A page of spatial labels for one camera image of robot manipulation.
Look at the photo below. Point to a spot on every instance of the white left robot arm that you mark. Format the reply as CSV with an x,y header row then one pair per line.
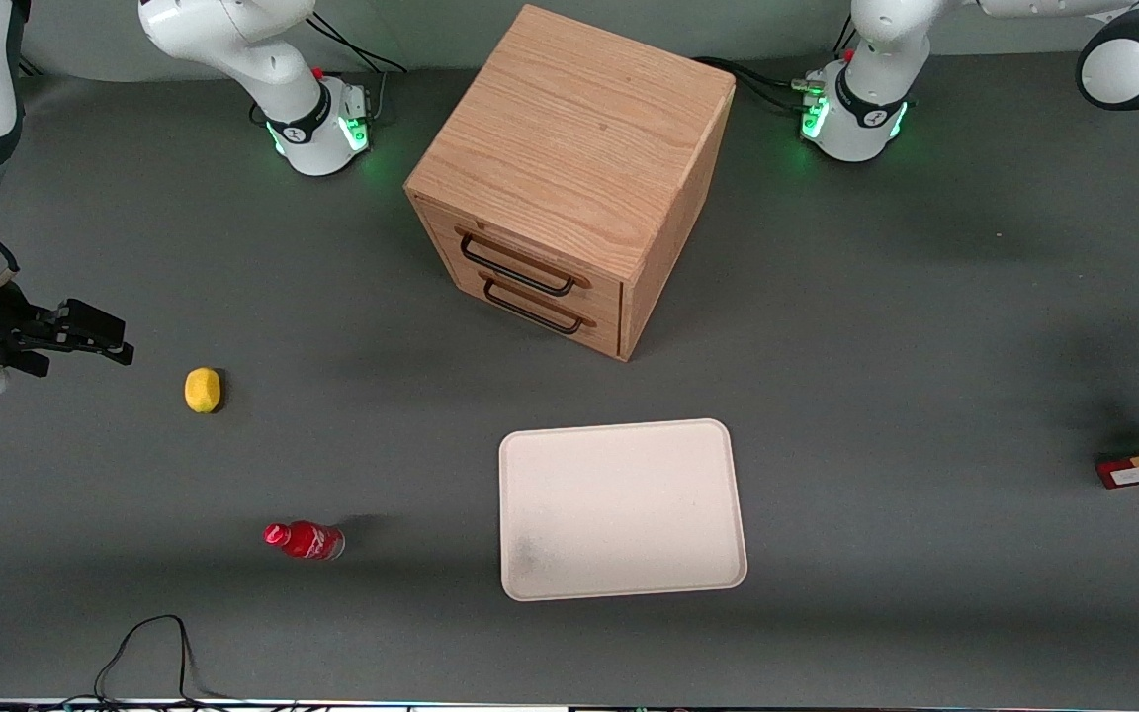
x,y
871,89

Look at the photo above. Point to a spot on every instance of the white plastic tray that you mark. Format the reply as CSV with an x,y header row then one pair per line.
x,y
609,514

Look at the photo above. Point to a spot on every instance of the yellow lemon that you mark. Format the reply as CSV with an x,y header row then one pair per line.
x,y
202,391

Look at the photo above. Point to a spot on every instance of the red drink bottle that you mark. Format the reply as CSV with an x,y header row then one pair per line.
x,y
307,541

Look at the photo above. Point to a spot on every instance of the wooden drawer front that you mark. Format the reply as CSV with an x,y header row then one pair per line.
x,y
604,295
604,338

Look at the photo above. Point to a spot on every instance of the wooden drawer cabinet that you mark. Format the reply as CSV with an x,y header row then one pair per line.
x,y
579,129

